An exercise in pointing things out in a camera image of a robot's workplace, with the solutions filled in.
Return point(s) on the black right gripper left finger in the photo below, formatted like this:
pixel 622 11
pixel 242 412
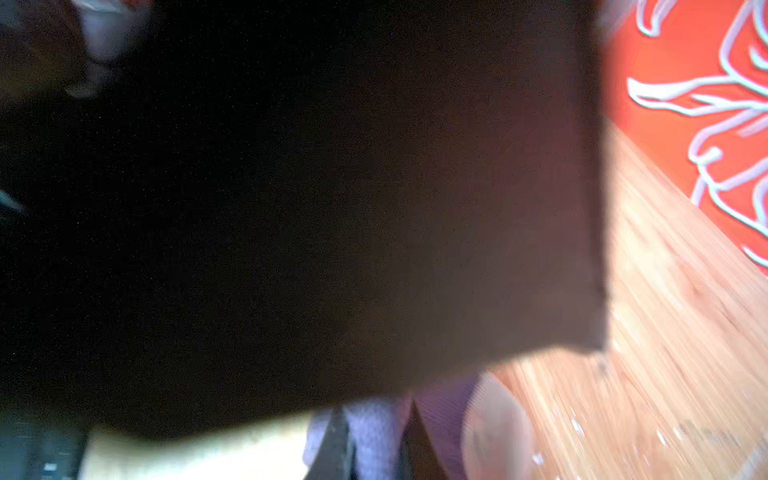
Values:
pixel 330 449

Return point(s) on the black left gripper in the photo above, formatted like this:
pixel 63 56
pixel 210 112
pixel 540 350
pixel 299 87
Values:
pixel 283 205

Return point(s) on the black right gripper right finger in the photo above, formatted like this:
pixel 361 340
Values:
pixel 418 458

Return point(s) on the purple striped sock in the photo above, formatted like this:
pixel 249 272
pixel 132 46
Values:
pixel 473 428

